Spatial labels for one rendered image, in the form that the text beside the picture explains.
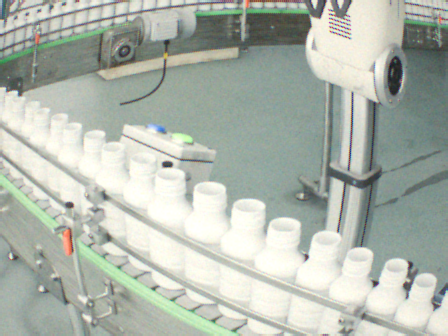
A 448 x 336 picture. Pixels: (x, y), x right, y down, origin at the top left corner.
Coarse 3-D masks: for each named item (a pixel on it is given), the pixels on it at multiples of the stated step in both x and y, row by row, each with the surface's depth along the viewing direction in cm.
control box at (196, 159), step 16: (128, 128) 124; (144, 128) 124; (128, 144) 123; (144, 144) 121; (160, 144) 119; (176, 144) 118; (192, 144) 121; (128, 160) 123; (160, 160) 119; (176, 160) 117; (192, 160) 119; (208, 160) 121; (192, 176) 120; (208, 176) 122; (192, 192) 121
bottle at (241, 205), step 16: (240, 208) 93; (256, 208) 93; (240, 224) 90; (256, 224) 90; (224, 240) 92; (240, 240) 91; (256, 240) 91; (240, 256) 91; (224, 272) 93; (240, 272) 92; (224, 288) 94; (240, 288) 93; (240, 304) 94
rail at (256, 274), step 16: (32, 144) 119; (48, 160) 115; (80, 176) 108; (48, 192) 118; (64, 208) 115; (128, 208) 101; (160, 224) 97; (112, 240) 106; (176, 240) 95; (192, 240) 94; (144, 256) 102; (208, 256) 92; (224, 256) 90; (160, 272) 100; (256, 272) 87; (192, 288) 97; (288, 288) 84; (304, 288) 83; (224, 304) 93; (320, 304) 82; (336, 304) 80; (256, 320) 90; (272, 320) 88; (368, 320) 76; (384, 320) 75
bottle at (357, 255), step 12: (348, 252) 81; (360, 252) 82; (348, 264) 79; (360, 264) 78; (348, 276) 79; (360, 276) 79; (336, 288) 81; (348, 288) 80; (360, 288) 80; (336, 300) 80; (348, 300) 79; (360, 300) 80; (324, 312) 83; (336, 312) 81; (324, 324) 83; (336, 324) 81
